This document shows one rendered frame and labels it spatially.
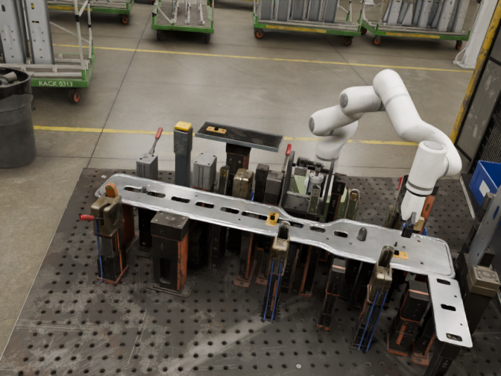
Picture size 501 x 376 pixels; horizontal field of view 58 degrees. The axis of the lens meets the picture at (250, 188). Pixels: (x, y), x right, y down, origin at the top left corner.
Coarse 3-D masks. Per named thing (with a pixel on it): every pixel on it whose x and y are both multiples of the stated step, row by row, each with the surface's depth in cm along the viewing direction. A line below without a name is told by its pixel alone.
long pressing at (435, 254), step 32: (96, 192) 177; (128, 192) 179; (160, 192) 181; (192, 192) 183; (224, 224) 168; (256, 224) 169; (320, 224) 172; (352, 224) 175; (352, 256) 159; (416, 256) 162; (448, 256) 164
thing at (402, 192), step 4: (404, 176) 167; (408, 176) 168; (404, 180) 168; (400, 184) 170; (404, 184) 170; (400, 188) 169; (404, 188) 170; (400, 192) 170; (404, 192) 171; (400, 196) 172; (396, 200) 173; (400, 200) 172; (396, 204) 172; (400, 204) 173; (396, 208) 173
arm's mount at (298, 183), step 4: (296, 176) 242; (300, 176) 242; (308, 176) 242; (296, 180) 239; (300, 180) 239; (304, 180) 239; (296, 184) 236; (300, 184) 235; (296, 188) 237; (300, 188) 232; (304, 188) 233; (300, 192) 229; (304, 192) 229; (344, 192) 231; (328, 196) 227; (344, 196) 228; (328, 200) 225; (328, 204) 224; (340, 204) 225; (340, 208) 226; (324, 212) 227; (340, 212) 228; (324, 216) 228; (340, 216) 229
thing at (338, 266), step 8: (336, 264) 155; (344, 264) 156; (336, 272) 153; (344, 272) 152; (328, 280) 158; (336, 280) 154; (328, 288) 157; (336, 288) 156; (328, 296) 160; (336, 296) 159; (328, 304) 160; (320, 312) 171; (328, 312) 164; (320, 320) 166; (328, 320) 165; (320, 328) 168; (328, 328) 167
